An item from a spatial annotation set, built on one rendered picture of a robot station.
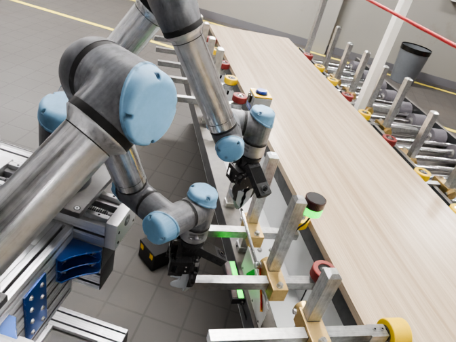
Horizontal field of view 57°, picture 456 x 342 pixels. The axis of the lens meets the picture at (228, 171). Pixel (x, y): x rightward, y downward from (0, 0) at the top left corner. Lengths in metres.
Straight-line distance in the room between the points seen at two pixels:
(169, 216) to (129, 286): 1.40
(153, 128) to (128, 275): 1.76
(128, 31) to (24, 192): 0.59
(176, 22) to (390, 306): 0.98
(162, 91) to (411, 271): 1.12
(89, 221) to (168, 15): 0.57
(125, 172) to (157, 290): 1.44
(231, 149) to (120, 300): 1.36
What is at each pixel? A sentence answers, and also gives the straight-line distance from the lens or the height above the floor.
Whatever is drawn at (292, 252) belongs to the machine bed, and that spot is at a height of 0.70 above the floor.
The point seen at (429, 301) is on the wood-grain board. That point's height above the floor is 0.90.
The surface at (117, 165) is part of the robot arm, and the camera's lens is 0.91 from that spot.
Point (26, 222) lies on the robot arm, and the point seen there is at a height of 1.33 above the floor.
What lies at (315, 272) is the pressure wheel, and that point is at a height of 0.90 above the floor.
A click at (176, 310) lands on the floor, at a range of 2.25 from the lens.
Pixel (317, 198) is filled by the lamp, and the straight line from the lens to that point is 1.18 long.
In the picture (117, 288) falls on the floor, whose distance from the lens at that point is 2.30.
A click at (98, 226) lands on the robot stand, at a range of 1.18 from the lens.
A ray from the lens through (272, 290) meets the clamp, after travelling 1.27.
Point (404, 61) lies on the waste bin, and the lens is 7.10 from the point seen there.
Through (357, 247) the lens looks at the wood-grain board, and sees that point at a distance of 1.50.
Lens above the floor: 1.77
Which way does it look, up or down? 32 degrees down
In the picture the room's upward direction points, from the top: 15 degrees clockwise
